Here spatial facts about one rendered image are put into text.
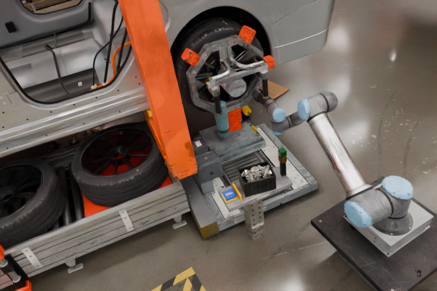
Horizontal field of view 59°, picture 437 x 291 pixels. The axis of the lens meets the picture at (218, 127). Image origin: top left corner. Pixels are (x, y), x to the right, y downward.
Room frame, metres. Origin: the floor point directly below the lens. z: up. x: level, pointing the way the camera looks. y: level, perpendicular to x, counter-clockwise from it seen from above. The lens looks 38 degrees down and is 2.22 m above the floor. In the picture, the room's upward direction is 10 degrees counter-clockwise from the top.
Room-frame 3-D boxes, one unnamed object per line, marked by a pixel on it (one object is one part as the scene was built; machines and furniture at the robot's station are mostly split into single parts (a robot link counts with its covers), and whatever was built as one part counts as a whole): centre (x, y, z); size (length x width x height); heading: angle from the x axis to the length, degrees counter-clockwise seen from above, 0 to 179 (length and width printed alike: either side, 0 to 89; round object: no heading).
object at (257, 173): (1.62, -0.18, 0.51); 0.20 x 0.14 x 0.13; 98
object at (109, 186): (2.11, 0.73, 0.39); 0.66 x 0.66 x 0.24
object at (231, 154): (2.45, -0.06, 0.13); 0.50 x 0.36 x 0.10; 107
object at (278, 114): (2.09, -0.41, 0.62); 0.12 x 0.09 x 0.10; 17
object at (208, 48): (2.28, -0.11, 0.85); 0.54 x 0.07 x 0.54; 107
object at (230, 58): (2.19, -0.24, 1.03); 0.19 x 0.18 x 0.11; 17
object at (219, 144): (2.45, -0.06, 0.32); 0.40 x 0.30 x 0.28; 107
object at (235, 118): (2.32, -0.10, 0.48); 0.16 x 0.12 x 0.17; 17
